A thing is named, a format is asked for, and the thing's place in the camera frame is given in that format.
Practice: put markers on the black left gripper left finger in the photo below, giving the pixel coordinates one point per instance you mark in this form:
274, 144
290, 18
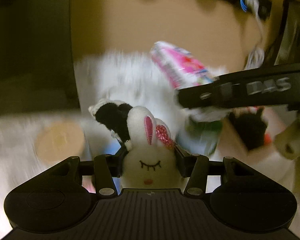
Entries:
115, 162

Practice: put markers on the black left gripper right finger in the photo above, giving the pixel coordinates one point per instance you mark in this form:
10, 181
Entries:
185, 161

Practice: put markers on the white bunny plush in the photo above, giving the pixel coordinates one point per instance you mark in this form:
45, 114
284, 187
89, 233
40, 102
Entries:
150, 162

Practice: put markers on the black dark plush toy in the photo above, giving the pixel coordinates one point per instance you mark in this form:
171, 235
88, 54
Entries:
113, 114

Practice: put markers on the pink tissue pack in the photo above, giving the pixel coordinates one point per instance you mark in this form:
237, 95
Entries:
179, 66

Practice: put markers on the black computer case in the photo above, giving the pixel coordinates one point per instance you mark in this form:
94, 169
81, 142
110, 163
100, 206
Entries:
289, 35

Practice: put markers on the pink cardboard box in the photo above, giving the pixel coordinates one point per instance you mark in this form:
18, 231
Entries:
264, 159

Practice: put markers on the white fringed blanket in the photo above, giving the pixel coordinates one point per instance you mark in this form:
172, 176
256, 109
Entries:
132, 78

